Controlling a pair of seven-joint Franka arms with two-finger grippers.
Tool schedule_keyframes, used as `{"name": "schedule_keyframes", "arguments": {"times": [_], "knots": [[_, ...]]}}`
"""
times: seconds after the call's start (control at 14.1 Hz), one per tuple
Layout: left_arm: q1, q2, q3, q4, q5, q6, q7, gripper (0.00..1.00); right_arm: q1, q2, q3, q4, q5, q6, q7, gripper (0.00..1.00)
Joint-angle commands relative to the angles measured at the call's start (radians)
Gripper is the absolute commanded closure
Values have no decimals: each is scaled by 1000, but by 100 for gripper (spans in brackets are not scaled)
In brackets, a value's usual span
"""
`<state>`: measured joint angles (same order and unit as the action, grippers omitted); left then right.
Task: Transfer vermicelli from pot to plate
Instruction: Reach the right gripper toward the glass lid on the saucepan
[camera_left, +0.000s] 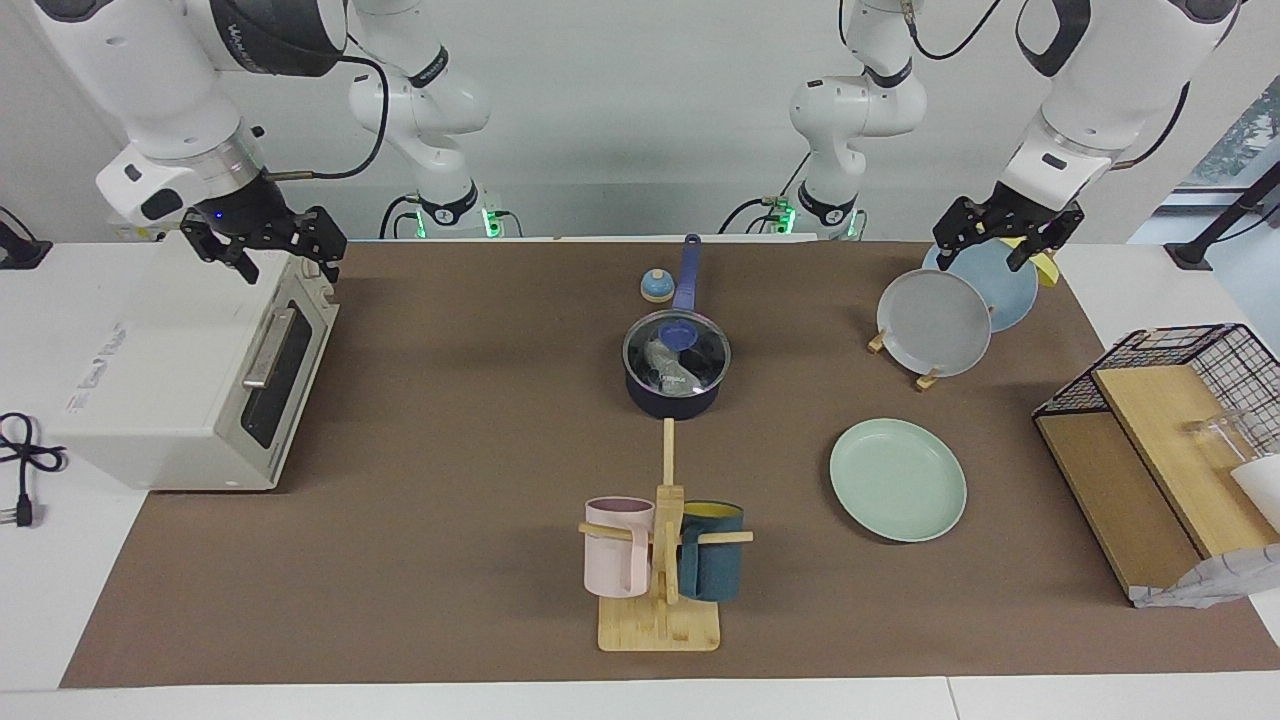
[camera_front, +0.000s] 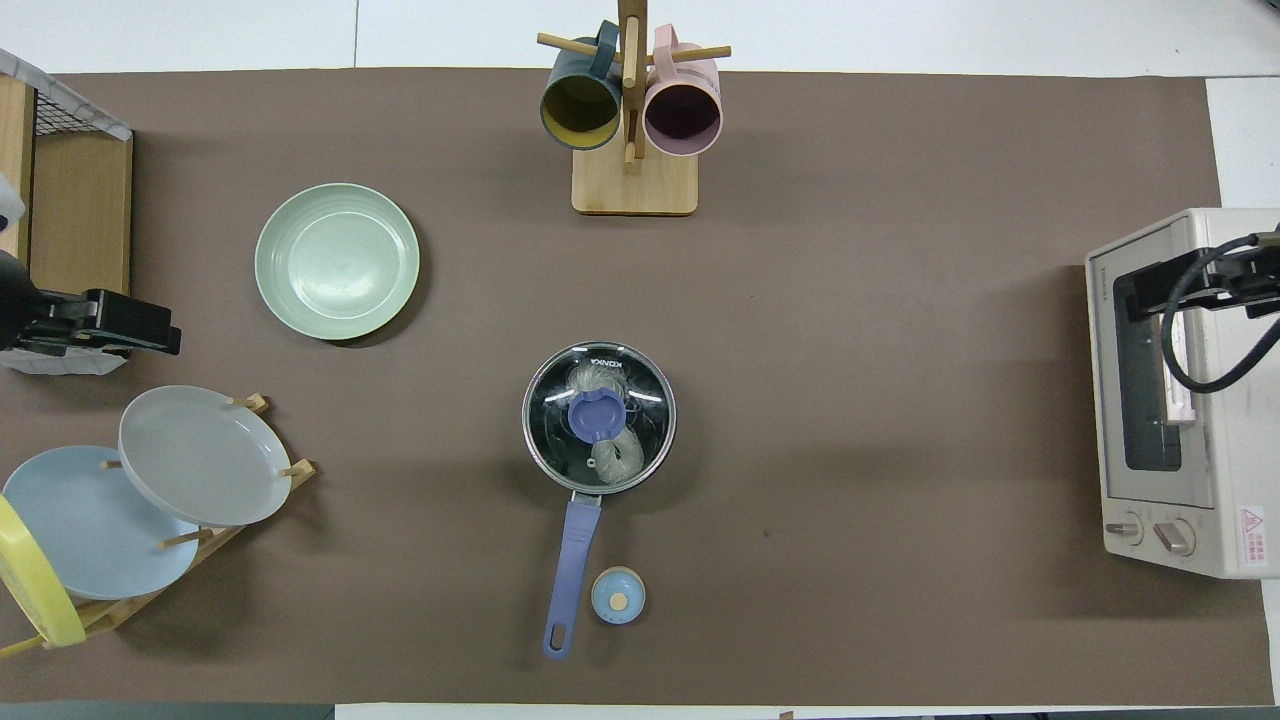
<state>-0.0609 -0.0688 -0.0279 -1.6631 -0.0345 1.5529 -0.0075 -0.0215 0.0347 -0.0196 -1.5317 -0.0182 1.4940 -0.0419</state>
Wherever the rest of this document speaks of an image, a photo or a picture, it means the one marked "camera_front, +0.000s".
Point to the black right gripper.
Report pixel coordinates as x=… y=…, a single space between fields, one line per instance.
x=1255 y=285

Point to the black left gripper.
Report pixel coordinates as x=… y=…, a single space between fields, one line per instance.
x=55 y=325

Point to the glass lid blue knob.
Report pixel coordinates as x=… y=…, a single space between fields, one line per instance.
x=598 y=412

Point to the white vermicelli bundle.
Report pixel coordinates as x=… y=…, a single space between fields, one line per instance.
x=617 y=458

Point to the grey plate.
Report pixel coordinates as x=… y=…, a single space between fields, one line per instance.
x=200 y=455

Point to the light blue plate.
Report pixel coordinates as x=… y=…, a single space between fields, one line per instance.
x=90 y=530

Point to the light green plate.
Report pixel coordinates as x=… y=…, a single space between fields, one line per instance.
x=337 y=262

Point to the yellow plate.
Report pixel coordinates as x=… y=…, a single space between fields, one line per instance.
x=40 y=590

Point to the wooden plate rack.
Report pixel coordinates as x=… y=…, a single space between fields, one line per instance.
x=115 y=612

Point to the white toaster oven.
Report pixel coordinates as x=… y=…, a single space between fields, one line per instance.
x=1240 y=450

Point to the brown table mat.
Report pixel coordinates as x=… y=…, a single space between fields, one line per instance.
x=900 y=400

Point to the pink mug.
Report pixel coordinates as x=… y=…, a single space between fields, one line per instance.
x=682 y=112

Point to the dark teal mug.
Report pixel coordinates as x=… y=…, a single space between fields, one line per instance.
x=580 y=105

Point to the wooden mug tree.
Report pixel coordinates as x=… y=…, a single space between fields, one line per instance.
x=635 y=190

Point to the small blue shaker jar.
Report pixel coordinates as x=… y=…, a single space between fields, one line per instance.
x=618 y=597

